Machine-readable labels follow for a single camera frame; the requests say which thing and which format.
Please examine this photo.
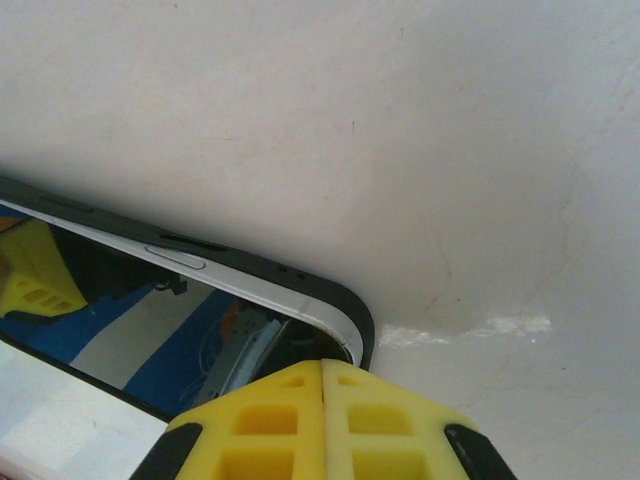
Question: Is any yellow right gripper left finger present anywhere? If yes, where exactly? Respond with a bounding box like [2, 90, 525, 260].
[129, 358, 327, 480]

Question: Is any silver edged smartphone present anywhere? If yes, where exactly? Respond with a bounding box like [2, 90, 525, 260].
[0, 199, 366, 426]

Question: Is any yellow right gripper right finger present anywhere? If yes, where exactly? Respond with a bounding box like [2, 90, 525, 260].
[322, 358, 519, 480]

